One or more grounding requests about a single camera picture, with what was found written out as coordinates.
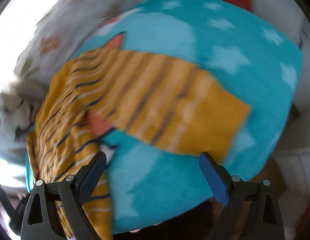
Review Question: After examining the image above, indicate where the yellow striped knit sweater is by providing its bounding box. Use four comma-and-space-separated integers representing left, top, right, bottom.
27, 48, 251, 239

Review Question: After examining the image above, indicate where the white leaf print pillow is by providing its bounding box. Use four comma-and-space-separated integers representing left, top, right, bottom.
0, 0, 139, 165

